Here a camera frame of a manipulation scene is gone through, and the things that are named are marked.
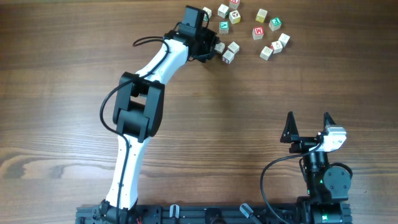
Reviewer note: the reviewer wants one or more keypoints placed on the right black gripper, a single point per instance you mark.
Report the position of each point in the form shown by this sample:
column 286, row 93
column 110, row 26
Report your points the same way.
column 303, row 142

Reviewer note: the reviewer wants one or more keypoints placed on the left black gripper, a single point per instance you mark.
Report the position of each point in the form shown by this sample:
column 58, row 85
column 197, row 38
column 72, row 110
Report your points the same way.
column 210, row 45

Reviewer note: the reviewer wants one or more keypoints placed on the wooden block green letter N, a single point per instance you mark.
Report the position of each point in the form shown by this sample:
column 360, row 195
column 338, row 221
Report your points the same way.
column 219, row 48

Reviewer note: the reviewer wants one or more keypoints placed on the wooden block red letter A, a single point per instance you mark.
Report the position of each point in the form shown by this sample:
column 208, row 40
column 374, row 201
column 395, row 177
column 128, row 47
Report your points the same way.
column 276, row 46

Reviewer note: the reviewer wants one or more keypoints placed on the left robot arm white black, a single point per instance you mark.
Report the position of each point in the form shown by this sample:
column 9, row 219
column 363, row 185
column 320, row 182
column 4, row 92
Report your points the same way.
column 139, row 106

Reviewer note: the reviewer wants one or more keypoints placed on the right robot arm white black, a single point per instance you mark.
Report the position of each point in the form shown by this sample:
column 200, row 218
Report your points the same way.
column 327, row 183

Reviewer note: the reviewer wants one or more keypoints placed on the wooden block green letter Y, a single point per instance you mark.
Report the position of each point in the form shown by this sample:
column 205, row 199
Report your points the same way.
column 224, row 27

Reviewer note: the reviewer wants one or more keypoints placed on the wooden block red edge lower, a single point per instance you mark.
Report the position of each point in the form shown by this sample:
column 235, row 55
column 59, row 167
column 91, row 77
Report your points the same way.
column 228, row 56

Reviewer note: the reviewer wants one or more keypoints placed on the wooden block red edge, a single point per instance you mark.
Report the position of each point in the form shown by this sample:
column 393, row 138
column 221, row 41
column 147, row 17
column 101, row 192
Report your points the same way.
column 234, row 4
column 228, row 56

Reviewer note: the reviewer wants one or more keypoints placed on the wooden block green corner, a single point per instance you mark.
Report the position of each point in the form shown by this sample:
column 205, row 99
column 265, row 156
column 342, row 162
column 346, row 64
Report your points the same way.
column 208, row 13

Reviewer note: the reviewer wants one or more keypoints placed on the wooden block plain middle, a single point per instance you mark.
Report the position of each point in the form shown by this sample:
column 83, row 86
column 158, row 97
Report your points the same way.
column 233, row 47

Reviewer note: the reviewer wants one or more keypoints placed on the wooden block plain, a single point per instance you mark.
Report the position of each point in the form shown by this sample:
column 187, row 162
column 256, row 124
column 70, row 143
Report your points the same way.
column 233, row 47
column 223, row 11
column 266, row 53

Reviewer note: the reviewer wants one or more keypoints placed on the wooden block plain top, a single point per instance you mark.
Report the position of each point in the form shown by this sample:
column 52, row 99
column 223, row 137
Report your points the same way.
column 223, row 11

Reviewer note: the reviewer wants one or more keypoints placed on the wooden block yellow side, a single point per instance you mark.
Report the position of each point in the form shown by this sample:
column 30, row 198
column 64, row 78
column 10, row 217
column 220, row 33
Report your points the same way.
column 234, row 17

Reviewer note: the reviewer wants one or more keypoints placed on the wooden block red top edge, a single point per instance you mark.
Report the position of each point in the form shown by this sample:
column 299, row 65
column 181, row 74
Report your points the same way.
column 234, row 4

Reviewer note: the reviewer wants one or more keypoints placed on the wooden block red letter M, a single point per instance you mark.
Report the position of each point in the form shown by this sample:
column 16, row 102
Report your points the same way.
column 257, row 33

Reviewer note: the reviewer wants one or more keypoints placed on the wooden block plain lower right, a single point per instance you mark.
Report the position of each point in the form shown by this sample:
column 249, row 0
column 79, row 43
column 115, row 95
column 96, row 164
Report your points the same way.
column 266, row 53

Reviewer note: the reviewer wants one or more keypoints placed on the wooden block green letter right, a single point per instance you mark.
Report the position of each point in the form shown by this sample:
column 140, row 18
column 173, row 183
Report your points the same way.
column 275, row 24

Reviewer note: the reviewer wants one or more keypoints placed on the wooden block far right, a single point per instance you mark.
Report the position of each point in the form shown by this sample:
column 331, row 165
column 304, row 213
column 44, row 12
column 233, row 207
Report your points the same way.
column 284, row 38

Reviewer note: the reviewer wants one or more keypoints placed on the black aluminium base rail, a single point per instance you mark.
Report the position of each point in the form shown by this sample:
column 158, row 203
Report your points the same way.
column 290, row 212

